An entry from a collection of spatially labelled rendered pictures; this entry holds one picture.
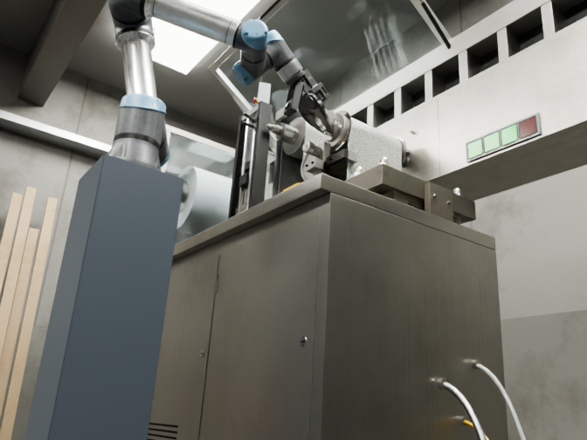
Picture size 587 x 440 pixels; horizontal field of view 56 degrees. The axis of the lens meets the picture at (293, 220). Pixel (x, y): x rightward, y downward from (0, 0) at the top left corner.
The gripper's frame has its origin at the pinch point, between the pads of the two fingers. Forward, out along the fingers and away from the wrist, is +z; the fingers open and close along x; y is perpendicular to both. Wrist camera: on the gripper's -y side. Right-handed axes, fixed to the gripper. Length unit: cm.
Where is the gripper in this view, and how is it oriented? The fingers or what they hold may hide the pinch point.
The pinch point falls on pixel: (326, 131)
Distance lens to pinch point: 179.9
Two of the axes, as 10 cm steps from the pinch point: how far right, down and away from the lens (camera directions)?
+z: 5.8, 7.9, 1.9
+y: 5.6, -5.6, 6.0
